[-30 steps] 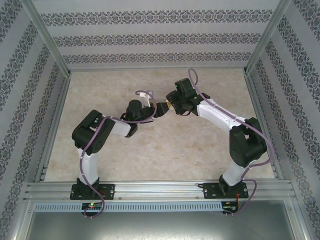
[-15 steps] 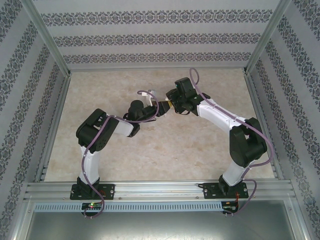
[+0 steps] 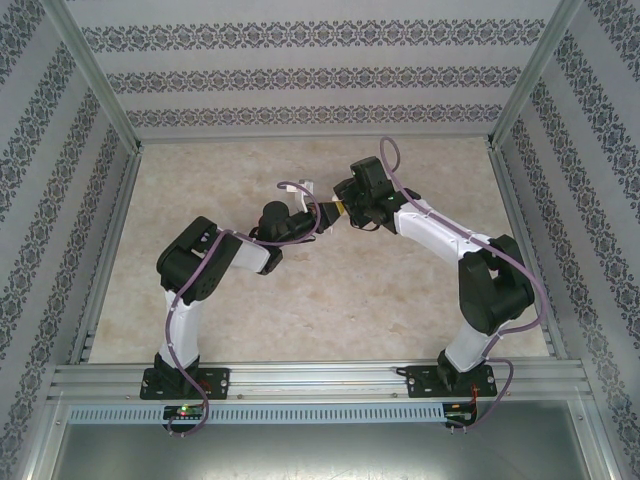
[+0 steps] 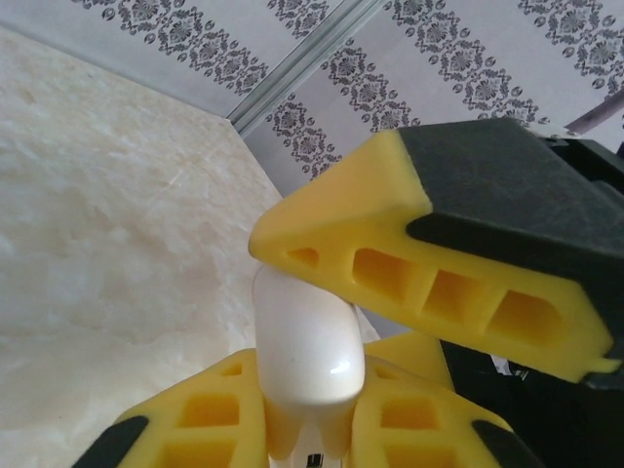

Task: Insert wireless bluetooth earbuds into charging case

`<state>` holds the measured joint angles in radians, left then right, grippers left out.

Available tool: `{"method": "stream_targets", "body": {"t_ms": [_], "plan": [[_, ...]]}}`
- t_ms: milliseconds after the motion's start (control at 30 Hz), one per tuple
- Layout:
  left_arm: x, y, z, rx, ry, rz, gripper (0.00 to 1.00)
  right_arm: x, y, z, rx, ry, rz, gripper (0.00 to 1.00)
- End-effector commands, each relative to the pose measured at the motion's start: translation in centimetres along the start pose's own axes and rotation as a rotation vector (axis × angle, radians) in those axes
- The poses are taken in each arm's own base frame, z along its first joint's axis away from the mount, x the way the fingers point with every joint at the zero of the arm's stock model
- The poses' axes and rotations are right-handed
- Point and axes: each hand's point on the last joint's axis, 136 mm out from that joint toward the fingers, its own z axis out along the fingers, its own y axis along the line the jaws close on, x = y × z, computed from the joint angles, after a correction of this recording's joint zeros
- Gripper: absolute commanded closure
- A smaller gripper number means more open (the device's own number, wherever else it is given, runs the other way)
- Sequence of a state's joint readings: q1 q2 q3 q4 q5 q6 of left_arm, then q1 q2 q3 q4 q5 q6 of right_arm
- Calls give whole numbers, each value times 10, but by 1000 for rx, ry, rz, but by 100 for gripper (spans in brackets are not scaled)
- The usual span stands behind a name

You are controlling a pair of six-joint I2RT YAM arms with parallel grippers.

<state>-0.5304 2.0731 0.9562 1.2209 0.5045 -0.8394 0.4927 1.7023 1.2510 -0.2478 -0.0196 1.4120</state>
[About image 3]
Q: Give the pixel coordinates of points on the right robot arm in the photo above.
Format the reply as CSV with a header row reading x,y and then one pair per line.
x,y
430,236

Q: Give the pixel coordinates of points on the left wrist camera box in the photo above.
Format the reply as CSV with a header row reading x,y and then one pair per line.
x,y
302,197

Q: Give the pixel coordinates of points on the aluminium side rail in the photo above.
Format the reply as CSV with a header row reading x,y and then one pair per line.
x,y
519,225
109,250

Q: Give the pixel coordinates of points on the grey metal panel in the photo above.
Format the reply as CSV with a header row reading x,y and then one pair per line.
x,y
320,455

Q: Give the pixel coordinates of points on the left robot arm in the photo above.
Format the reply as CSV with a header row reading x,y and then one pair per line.
x,y
187,325

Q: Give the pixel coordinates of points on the aluminium mounting rail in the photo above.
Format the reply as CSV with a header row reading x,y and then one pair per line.
x,y
310,380

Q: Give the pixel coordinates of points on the small circuit board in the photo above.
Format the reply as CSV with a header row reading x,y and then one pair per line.
x,y
460,415
182,411

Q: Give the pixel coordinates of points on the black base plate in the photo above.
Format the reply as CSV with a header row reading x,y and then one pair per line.
x,y
420,382
217,382

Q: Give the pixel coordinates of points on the aluminium frame post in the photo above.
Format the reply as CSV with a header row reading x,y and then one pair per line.
x,y
40,440
600,450
95,75
532,75

